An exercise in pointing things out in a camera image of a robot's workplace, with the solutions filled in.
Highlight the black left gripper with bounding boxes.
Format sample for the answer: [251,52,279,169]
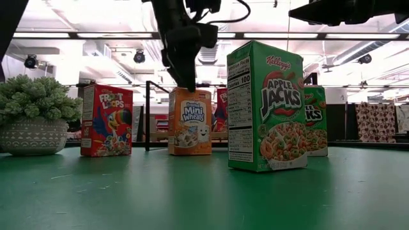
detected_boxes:
[161,24,202,93]

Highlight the red Froot Loops cereal box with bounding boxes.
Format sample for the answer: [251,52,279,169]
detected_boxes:
[213,88,229,134]
[80,83,134,158]

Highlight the green Apple Jacks cereal box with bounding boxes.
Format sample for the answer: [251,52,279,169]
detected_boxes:
[303,85,329,157]
[226,40,308,173]

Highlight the white hanging cloth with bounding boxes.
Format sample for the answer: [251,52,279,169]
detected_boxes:
[395,104,409,134]

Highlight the green potted plant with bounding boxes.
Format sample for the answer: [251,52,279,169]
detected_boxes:
[0,74,83,127]

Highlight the grey patterned plant pot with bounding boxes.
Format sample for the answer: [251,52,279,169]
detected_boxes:
[0,116,70,157]

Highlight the black table frame rail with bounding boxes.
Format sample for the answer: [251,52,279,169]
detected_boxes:
[65,141,409,150]

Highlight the brown patterned hanging cloth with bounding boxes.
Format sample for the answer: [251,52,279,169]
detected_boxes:
[355,102,397,144]

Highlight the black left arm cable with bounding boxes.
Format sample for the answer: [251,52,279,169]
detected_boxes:
[204,0,252,25]

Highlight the orange Frosted Mini Wheats box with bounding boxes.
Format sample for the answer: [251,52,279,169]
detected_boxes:
[167,87,213,157]

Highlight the black ceiling camera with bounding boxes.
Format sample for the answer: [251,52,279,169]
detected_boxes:
[24,54,39,70]
[133,49,146,64]
[357,53,373,65]

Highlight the black partition panel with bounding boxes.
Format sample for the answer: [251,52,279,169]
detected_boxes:
[325,103,357,142]

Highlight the black overhead frame bar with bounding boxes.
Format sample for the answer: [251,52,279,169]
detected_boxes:
[12,31,409,41]

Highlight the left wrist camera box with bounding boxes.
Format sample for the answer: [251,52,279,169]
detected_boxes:
[199,22,220,49]

